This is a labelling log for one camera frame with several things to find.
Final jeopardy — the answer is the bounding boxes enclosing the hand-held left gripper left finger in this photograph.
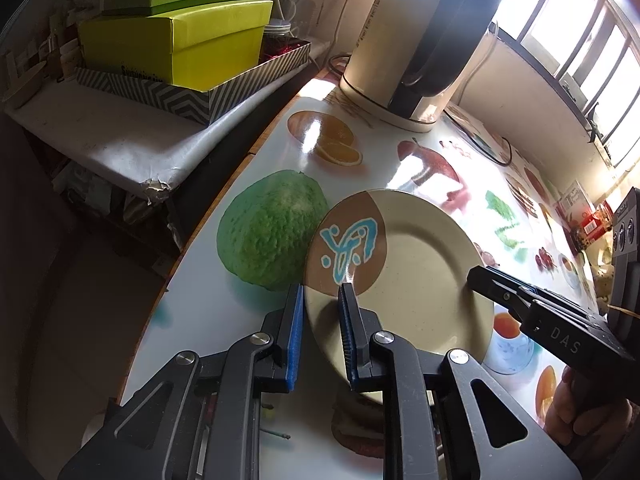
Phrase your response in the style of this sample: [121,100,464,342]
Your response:
[62,282,306,480]

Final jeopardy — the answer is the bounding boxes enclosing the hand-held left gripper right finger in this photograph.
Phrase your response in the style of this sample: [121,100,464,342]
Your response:
[338,282,583,480]

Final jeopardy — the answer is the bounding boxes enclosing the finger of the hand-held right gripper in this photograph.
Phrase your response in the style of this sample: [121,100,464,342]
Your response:
[467,265,551,322]
[518,285,603,322]

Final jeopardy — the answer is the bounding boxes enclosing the beige plate with blue pattern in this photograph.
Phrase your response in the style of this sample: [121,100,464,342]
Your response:
[303,189,496,407]

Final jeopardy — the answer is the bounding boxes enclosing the person's right hand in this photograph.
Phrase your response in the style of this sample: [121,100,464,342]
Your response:
[543,366,583,448]

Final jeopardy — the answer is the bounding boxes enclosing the small red box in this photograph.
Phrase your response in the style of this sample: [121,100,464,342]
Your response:
[575,204,614,242]

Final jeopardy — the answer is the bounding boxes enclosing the fruit print tablecloth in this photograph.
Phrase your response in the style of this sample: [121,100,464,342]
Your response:
[120,77,617,480]

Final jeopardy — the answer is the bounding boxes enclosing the small white carton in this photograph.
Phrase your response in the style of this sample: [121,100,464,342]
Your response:
[559,180,592,217]

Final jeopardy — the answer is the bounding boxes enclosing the grey zigzag striped tray box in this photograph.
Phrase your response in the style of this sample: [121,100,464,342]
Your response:
[75,40,312,127]

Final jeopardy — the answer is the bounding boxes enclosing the white covered shelf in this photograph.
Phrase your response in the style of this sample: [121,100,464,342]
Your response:
[0,42,332,206]

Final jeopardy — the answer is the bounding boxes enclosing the cream and black electric kettle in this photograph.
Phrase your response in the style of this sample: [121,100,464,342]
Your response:
[340,0,508,134]

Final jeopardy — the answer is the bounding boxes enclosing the metal window grille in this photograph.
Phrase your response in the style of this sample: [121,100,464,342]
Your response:
[492,0,640,171]

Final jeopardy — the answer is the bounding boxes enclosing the glass jar with metal lid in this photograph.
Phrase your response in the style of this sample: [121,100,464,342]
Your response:
[260,19,294,59]

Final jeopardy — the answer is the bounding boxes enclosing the large yellow-green cardboard box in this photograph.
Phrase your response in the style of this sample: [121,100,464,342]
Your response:
[77,0,275,94]

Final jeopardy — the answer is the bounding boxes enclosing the wooden rack pieces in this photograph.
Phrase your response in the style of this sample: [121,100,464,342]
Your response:
[0,10,82,108]

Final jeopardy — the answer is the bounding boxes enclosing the black power cable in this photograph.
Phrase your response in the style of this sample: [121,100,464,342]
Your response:
[444,109,514,167]

